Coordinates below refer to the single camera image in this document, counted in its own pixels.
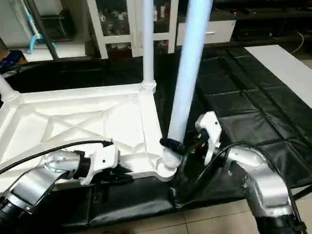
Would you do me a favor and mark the white plastic table top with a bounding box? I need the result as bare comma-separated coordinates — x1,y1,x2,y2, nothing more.
0,81,182,192

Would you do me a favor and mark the white plastic table leg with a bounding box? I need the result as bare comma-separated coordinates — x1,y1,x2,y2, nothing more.
0,74,21,104
163,0,214,167
141,0,157,89

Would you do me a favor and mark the black work mat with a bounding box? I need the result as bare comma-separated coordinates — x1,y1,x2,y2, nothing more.
0,45,312,230

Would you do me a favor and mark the white drawer cabinet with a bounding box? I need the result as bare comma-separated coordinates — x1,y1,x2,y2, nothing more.
87,0,179,59
176,19,237,46

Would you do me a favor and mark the white flat panel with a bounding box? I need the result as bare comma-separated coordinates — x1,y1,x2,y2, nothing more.
244,45,312,109

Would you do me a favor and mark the small blue box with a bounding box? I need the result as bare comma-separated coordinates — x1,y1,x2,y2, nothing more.
0,49,27,71

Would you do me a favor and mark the light blue hanger hook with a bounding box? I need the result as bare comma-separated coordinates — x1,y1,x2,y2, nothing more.
24,0,45,54

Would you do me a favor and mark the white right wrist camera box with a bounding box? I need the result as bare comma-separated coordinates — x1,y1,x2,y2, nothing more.
195,111,223,166

